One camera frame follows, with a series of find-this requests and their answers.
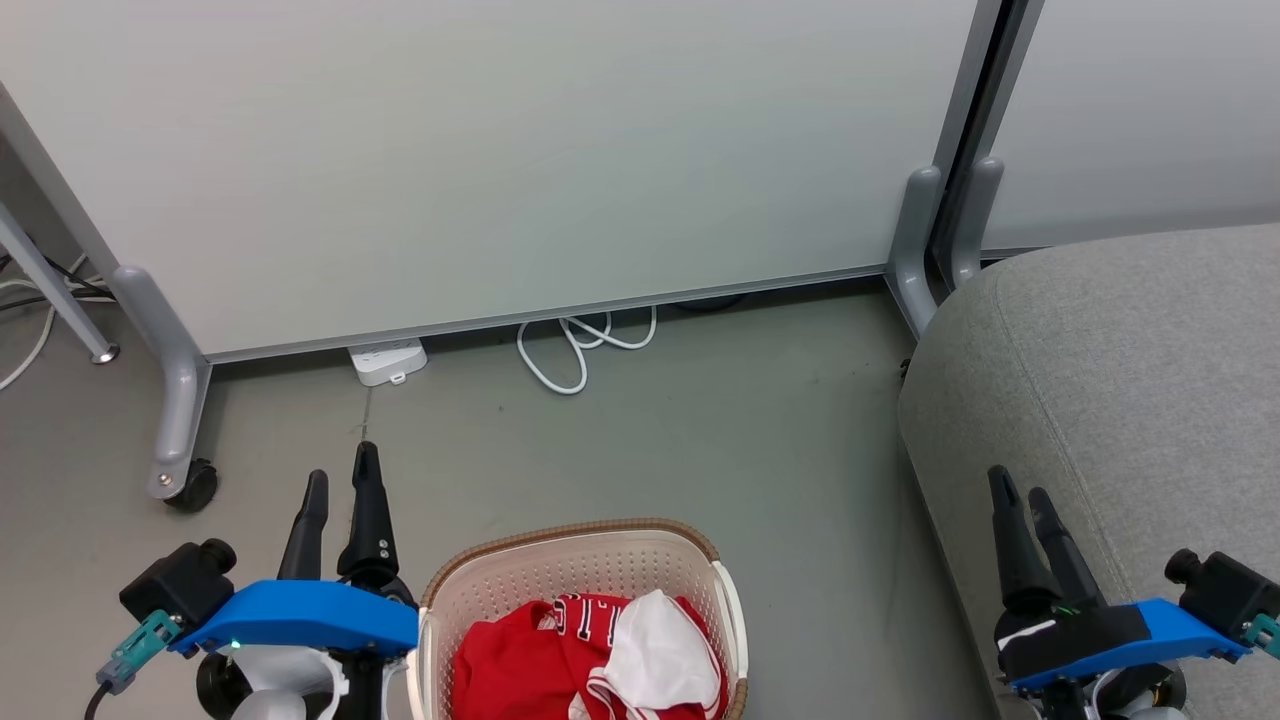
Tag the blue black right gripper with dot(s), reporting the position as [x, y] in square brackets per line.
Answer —
[1110, 640]

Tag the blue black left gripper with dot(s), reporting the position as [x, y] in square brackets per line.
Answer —
[300, 615]

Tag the red and white jersey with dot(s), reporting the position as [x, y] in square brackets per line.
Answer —
[540, 660]

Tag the grey fabric sofa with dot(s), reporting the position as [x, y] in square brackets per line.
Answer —
[1130, 400]

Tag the black caster wheel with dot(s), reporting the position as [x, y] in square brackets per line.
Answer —
[195, 487]

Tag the white power strip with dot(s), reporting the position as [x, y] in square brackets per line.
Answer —
[387, 360]

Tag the cream perforated laundry basket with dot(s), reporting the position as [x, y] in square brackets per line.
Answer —
[560, 570]

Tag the grey metal table leg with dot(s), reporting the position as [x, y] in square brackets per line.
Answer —
[50, 285]

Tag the large white partition panel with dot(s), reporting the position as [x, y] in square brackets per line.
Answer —
[480, 160]

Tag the narrow white partition panel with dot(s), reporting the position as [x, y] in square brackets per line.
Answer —
[1140, 110]

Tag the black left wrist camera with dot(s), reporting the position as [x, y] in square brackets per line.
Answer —
[175, 585]

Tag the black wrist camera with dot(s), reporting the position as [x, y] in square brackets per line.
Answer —
[1230, 595]
[175, 585]

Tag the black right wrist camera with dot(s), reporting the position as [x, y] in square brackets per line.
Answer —
[1230, 595]

